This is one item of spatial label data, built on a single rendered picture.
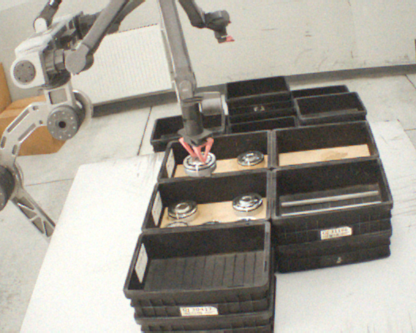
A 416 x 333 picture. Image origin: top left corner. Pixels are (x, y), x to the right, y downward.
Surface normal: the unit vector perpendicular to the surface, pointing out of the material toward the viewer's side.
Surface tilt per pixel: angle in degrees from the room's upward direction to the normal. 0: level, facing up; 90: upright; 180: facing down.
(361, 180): 90
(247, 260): 0
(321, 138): 90
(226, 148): 90
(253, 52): 90
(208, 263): 0
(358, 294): 0
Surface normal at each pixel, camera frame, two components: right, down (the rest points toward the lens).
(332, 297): -0.18, -0.86
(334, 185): -0.10, 0.50
